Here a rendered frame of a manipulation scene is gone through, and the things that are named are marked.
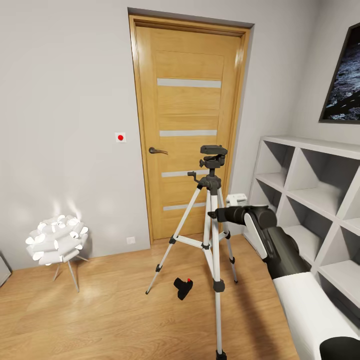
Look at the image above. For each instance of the electric switch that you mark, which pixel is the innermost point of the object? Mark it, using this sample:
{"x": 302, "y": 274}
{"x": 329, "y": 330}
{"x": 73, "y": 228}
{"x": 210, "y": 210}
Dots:
{"x": 120, "y": 137}

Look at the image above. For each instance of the door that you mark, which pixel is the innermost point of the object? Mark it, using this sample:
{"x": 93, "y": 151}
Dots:
{"x": 188, "y": 81}

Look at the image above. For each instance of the camera tripod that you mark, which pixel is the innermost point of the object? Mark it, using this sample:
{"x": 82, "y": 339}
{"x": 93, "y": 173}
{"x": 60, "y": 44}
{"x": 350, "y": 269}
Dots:
{"x": 214, "y": 200}

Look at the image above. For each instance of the digital camera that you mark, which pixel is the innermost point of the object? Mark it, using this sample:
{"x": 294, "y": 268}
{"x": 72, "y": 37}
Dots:
{"x": 183, "y": 287}

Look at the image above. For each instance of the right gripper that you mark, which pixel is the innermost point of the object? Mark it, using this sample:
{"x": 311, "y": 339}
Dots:
{"x": 226, "y": 214}

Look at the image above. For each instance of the painting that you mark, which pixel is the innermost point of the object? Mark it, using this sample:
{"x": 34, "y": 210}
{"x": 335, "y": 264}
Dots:
{"x": 342, "y": 103}

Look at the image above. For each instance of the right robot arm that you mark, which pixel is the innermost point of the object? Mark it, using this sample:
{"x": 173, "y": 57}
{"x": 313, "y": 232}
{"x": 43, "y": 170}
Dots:
{"x": 318, "y": 330}

